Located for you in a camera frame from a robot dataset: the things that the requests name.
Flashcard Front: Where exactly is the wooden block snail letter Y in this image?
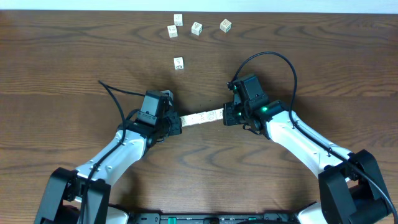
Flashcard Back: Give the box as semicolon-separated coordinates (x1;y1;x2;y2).
206;110;217;122

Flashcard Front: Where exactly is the wooden block far back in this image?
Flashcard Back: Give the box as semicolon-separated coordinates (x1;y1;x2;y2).
174;14;183;26

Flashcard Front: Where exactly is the wooden block number 6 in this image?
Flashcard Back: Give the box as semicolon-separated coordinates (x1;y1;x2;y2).
220;19;232;33

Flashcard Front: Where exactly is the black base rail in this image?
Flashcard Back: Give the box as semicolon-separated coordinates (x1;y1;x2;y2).
127;212;300;224

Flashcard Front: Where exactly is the wooden block red M side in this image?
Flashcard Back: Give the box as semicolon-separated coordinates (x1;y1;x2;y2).
167;25;178;38

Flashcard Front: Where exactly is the wooden block soccer ball yellow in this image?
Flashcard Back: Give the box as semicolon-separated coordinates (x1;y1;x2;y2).
174;57;184;70

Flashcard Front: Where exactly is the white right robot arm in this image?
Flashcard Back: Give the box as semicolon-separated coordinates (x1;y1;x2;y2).
223;100;397;224

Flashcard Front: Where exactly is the wooden block blue side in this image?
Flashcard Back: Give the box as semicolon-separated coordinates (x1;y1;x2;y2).
198;112;208;124
188;114;201;125

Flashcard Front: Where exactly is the wooden block number 3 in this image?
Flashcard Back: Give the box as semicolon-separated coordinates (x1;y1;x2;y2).
192;22;203;35

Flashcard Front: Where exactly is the wooden block letter A green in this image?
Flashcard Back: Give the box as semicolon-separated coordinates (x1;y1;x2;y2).
215;108;223;120

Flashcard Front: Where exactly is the wooden block green side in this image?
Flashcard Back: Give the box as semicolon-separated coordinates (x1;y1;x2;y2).
180;115;192;127

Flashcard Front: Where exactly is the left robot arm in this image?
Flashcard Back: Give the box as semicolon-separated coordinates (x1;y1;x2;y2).
34;90;182;223

